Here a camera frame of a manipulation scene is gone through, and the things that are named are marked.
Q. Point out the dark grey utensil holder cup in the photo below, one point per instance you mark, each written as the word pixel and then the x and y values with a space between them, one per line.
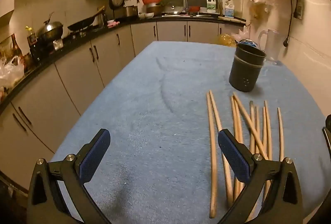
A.
pixel 246 66

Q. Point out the lower kitchen cabinets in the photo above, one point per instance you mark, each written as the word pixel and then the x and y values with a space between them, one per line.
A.
pixel 90 71

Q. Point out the steel pot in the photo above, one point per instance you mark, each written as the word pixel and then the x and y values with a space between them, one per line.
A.
pixel 155 8

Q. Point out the red bowl by sink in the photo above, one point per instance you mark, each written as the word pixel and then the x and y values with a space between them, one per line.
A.
pixel 194 9

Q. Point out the black frying pan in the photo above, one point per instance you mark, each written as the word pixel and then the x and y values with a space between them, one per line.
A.
pixel 85 22

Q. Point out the white bowl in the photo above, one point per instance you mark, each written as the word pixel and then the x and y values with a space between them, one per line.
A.
pixel 149 15

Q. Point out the white detergent jug green label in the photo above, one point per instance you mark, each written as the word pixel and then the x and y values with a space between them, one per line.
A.
pixel 211 6

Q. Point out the white plastic bag on counter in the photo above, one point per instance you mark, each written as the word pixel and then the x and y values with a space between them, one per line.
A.
pixel 11 72

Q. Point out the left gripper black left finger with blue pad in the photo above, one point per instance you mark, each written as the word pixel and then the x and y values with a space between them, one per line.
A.
pixel 45 200

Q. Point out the wooden cutting board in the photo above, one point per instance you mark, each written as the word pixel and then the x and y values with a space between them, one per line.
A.
pixel 234 20

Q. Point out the pink cloth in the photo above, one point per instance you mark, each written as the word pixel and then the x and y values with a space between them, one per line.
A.
pixel 112 23

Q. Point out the frosted glass mug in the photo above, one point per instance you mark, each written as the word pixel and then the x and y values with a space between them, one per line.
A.
pixel 273 44

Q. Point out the blue plastic bag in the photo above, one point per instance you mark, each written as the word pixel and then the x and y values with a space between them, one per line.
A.
pixel 248 42

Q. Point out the yellow plastic bag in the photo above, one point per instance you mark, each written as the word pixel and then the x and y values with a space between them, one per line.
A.
pixel 226 40

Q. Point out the glass pot lid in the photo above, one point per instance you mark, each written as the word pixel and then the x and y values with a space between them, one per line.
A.
pixel 171 8

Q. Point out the white jug blue label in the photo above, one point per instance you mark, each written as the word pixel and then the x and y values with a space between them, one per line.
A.
pixel 229 10

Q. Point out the blue table cloth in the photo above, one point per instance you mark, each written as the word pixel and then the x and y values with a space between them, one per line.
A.
pixel 157 168

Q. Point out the white plastic bag on floor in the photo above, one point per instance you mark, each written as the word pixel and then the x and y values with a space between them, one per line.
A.
pixel 242 34

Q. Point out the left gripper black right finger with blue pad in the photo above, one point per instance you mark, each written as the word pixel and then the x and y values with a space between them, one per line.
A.
pixel 283 203

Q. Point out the steel wok with lid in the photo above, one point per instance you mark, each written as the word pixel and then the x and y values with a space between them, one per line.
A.
pixel 50 31

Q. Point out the rice cooker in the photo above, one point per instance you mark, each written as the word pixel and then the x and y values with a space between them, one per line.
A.
pixel 120 11

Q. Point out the dark glass bottle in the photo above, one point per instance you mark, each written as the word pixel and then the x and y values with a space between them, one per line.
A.
pixel 16 49

